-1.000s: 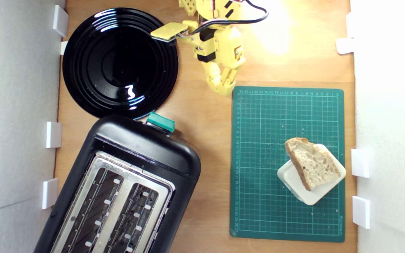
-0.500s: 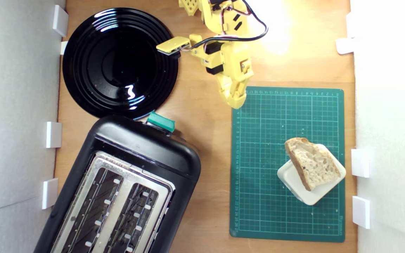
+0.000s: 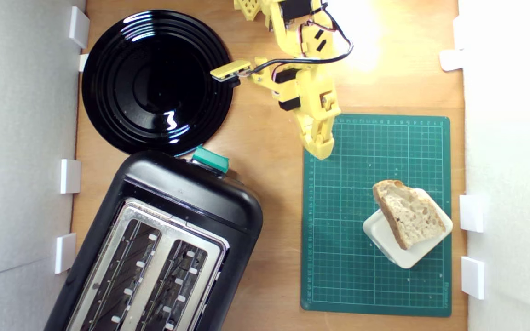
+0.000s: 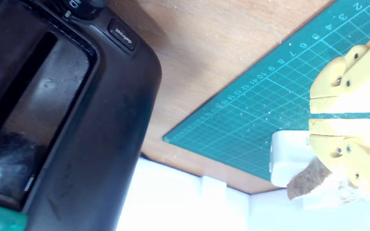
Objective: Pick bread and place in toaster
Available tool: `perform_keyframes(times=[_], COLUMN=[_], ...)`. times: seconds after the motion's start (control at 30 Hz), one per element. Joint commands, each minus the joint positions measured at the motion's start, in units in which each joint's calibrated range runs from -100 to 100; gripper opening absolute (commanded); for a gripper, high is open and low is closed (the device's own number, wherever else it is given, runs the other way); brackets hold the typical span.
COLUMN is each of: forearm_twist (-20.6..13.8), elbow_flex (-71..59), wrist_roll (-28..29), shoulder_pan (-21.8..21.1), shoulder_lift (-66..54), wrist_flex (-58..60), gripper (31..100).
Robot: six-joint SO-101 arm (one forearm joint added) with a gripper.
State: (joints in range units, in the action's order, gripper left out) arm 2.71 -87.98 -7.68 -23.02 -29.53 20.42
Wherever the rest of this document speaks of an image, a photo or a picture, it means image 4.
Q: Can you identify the brown bread slice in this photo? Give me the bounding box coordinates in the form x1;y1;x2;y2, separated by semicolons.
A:
287;157;365;206

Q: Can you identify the black two-slot toaster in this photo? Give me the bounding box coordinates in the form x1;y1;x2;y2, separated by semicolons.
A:
0;0;163;231

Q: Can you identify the green cutting mat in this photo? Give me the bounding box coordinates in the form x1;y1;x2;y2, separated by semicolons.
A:
163;0;370;182

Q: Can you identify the white square block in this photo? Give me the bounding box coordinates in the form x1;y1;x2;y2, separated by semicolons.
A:
269;130;368;210

